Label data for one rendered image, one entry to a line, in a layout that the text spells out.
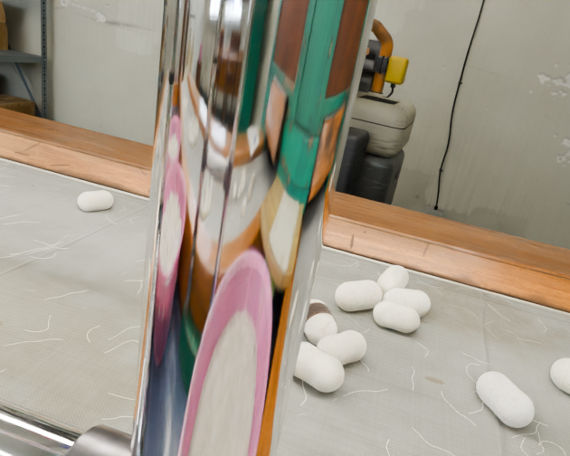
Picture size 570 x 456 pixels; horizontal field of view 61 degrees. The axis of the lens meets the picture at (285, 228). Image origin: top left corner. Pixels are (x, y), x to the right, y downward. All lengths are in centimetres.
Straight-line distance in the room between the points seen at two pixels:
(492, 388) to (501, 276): 19
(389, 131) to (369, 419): 96
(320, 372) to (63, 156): 41
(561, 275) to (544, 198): 190
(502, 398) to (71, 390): 23
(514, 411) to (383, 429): 7
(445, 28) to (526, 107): 48
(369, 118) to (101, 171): 77
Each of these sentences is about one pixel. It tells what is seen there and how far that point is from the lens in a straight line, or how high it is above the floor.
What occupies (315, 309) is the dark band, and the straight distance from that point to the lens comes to 32.
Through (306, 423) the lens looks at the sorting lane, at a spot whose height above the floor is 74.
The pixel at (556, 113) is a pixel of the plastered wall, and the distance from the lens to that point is 235.
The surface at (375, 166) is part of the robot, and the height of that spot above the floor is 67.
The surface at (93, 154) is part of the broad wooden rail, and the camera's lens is 58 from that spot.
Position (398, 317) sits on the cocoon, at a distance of 35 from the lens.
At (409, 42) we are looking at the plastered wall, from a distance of 234.
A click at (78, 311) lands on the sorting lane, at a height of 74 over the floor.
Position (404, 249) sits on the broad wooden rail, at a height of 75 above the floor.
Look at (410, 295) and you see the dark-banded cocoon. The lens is 37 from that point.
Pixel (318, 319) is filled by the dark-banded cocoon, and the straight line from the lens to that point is 31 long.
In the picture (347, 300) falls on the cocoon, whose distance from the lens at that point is 35.
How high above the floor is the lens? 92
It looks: 22 degrees down
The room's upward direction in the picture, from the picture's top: 11 degrees clockwise
